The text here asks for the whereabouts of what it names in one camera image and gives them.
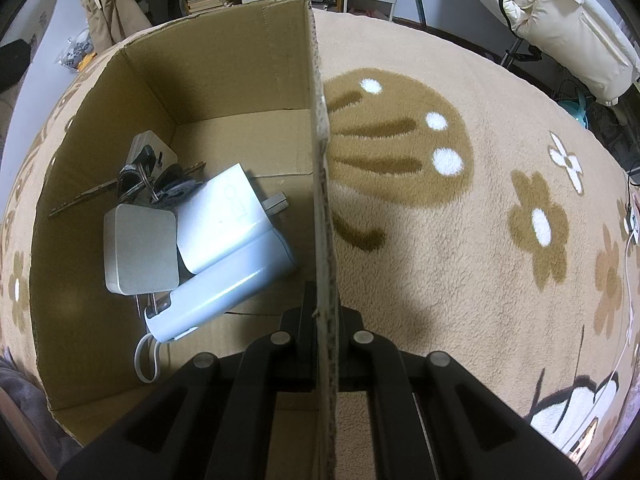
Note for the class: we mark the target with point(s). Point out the white remote control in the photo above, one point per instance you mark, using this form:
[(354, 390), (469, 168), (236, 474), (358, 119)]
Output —
[(160, 147)]

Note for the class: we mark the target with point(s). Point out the khaki hanging trousers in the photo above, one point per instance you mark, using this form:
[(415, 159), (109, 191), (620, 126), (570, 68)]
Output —
[(111, 21)]

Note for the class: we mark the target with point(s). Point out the beige patterned carpet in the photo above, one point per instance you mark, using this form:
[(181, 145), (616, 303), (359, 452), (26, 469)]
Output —
[(472, 214)]

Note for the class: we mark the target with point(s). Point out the teal fan base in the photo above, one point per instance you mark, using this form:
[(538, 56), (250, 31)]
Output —
[(576, 108)]

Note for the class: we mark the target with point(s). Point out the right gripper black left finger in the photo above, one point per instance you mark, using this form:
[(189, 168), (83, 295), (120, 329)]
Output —
[(251, 415)]

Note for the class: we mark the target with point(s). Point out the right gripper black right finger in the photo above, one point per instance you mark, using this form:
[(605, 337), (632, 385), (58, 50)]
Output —
[(429, 418)]

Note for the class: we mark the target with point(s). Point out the plastic bag with snacks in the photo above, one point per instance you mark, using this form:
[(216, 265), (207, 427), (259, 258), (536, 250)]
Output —
[(78, 52)]

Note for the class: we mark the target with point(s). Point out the white power adapter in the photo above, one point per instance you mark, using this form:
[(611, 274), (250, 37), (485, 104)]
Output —
[(224, 227)]

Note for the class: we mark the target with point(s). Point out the brown cardboard box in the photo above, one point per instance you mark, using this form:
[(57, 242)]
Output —
[(236, 86)]

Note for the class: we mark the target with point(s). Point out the cream puffer coat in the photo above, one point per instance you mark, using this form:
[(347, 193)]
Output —
[(580, 36)]

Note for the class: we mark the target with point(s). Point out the white square router box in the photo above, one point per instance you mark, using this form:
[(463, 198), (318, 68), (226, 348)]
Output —
[(140, 250)]

